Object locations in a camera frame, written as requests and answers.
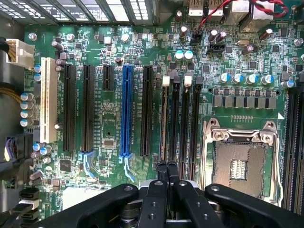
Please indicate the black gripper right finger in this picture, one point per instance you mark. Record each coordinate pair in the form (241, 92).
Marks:
(190, 206)

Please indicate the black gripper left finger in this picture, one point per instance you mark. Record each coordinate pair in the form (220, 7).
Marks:
(154, 206)

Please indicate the RAM slot with white latch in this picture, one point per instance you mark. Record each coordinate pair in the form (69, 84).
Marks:
(185, 123)
(164, 114)

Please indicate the RAM slot with black latch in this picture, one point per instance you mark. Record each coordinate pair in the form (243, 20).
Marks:
(195, 123)
(174, 118)

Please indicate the steel socket locking lever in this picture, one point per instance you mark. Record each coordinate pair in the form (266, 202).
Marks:
(278, 161)
(203, 152)

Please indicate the silver CPU socket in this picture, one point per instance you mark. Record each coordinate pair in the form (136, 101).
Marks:
(240, 164)

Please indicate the long black expansion slot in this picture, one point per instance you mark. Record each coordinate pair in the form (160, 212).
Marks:
(69, 107)
(147, 109)

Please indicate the green computer motherboard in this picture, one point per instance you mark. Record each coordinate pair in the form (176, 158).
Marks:
(111, 109)

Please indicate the black expansion slot blue latch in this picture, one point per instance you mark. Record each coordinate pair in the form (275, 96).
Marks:
(88, 107)

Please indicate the white SATA plug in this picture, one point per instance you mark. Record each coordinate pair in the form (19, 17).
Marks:
(28, 204)

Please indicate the short black expansion slot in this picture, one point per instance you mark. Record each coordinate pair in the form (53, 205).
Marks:
(108, 77)

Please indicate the white PCI expansion slot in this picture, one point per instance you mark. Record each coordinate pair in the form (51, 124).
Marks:
(48, 99)

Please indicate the purple black connector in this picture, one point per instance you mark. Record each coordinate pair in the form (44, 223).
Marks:
(10, 148)

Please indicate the black four-pin header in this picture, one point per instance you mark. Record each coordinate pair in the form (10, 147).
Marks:
(215, 48)

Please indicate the black fan header connector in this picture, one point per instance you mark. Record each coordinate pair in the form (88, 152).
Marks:
(196, 36)

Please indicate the metal USB port block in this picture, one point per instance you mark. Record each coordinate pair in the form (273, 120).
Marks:
(215, 7)
(196, 7)

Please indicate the white power connector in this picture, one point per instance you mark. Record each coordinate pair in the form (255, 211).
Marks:
(20, 53)

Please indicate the metal network port block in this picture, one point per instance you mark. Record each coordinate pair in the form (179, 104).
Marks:
(261, 10)

